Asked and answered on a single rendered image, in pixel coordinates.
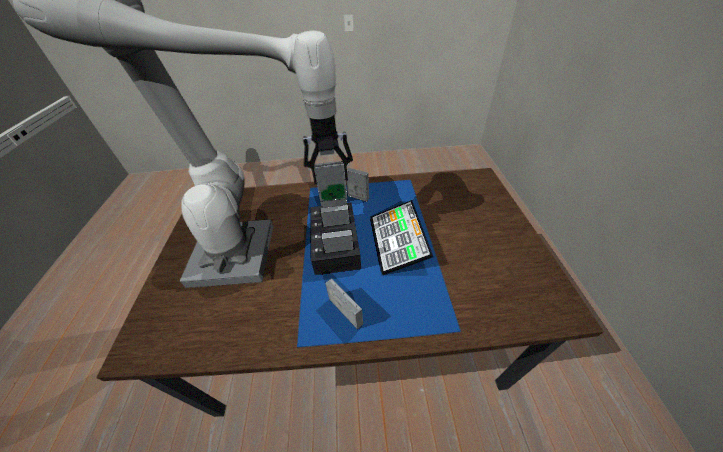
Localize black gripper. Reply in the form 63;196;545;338
303;115;353;184

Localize status display screen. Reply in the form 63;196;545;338
371;200;433;275

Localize dark grey drive dock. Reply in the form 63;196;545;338
311;202;361;275

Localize blue flat mat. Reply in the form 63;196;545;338
297;180;460;347

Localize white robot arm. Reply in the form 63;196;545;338
13;0;336;274

